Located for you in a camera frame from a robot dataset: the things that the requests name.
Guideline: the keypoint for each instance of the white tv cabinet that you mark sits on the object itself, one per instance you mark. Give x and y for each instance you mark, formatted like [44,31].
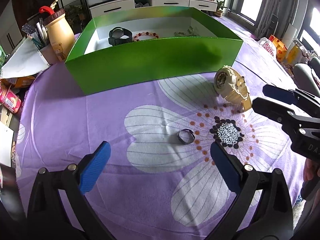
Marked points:
[162,2]

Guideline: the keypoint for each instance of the black remote control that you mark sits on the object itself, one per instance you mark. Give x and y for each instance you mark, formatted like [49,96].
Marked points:
[28,28]

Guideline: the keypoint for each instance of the grey chair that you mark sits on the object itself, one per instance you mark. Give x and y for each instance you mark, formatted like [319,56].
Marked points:
[306,76]

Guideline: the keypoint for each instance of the cream wrist watch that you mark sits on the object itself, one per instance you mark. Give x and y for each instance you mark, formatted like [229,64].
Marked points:
[230,85]

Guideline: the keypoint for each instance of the yellow bear bottle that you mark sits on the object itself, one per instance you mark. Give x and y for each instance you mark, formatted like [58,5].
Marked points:
[58,35]

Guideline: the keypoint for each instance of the person's right hand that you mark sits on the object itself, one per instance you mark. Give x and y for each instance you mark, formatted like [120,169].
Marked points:
[311,170]

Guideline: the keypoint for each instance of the white paper sheet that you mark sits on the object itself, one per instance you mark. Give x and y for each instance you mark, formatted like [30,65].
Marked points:
[22,60]

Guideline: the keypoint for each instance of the green cardboard box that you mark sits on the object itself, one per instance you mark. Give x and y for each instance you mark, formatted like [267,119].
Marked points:
[150,65]

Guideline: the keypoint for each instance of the white plastic bag red print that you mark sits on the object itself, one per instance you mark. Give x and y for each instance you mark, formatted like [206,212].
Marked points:
[268,47]

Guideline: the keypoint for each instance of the orange yellow bag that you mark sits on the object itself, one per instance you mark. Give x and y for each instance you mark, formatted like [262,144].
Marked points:
[278,47]

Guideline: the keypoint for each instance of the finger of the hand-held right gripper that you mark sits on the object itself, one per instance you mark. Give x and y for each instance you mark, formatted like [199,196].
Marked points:
[270,107]
[278,93]

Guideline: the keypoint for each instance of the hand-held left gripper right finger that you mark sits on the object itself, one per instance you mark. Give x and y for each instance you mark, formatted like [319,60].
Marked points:
[225,166]

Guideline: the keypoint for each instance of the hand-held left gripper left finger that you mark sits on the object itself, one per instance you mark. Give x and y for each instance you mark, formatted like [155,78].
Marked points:
[95,166]

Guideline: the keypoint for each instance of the small potted plant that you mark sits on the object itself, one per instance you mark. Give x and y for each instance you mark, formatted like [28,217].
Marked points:
[221,8]

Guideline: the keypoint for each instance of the orange snack bag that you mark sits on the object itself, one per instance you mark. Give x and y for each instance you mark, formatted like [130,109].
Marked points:
[17,81]

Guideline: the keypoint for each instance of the pink yogurt cup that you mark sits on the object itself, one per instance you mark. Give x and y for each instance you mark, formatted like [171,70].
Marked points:
[10,100]

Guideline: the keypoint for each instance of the black wrist watch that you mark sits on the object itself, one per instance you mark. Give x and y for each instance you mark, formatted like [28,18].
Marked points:
[117,33]

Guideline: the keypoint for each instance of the purple floral tablecloth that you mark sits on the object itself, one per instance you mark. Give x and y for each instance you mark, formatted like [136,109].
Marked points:
[100,117]

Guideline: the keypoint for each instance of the pen holder with pens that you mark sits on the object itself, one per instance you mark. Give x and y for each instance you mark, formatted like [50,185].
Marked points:
[48,55]

